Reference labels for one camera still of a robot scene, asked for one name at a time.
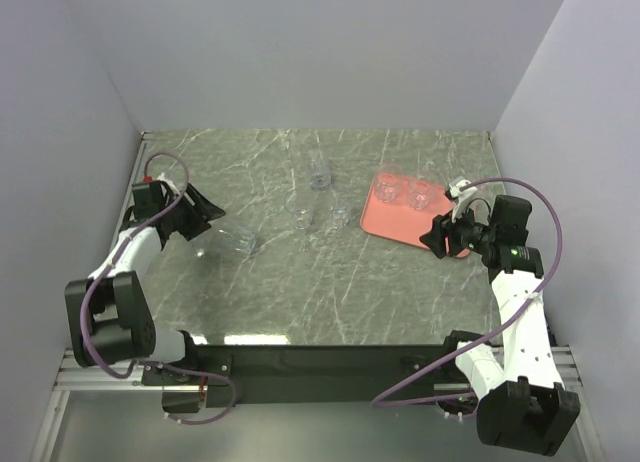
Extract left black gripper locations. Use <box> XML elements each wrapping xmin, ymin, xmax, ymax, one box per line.
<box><xmin>160</xmin><ymin>183</ymin><xmax>225</xmax><ymax>241</ymax></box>

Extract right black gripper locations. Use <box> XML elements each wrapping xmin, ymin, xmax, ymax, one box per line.
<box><xmin>419</xmin><ymin>198</ymin><xmax>497</xmax><ymax>259</ymax></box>

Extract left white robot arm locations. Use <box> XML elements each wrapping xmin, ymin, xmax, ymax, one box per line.
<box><xmin>64</xmin><ymin>177</ymin><xmax>226</xmax><ymax>367</ymax></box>

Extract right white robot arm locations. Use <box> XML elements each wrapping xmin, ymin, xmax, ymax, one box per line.
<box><xmin>420</xmin><ymin>195</ymin><xmax>580</xmax><ymax>457</ymax></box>

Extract pink plastic tray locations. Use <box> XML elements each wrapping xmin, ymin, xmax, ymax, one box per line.
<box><xmin>360</xmin><ymin>176</ymin><xmax>453</xmax><ymax>250</ymax></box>

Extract clear square glass lying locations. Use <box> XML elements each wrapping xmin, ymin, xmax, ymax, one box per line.
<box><xmin>212</xmin><ymin>227</ymin><xmax>258</xmax><ymax>257</ymax></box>

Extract tall clear glass far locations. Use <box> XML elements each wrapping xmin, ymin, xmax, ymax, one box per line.
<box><xmin>307</xmin><ymin>149</ymin><xmax>332</xmax><ymax>190</ymax></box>

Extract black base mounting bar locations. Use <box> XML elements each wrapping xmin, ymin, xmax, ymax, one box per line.
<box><xmin>141</xmin><ymin>345</ymin><xmax>468</xmax><ymax>408</ymax></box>

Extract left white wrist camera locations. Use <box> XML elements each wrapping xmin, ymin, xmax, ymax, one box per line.
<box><xmin>142</xmin><ymin>172</ymin><xmax>179</xmax><ymax>192</ymax></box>

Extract aluminium rail frame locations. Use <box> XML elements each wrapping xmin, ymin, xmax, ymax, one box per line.
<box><xmin>29</xmin><ymin>131</ymin><xmax>151</xmax><ymax>462</ymax></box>

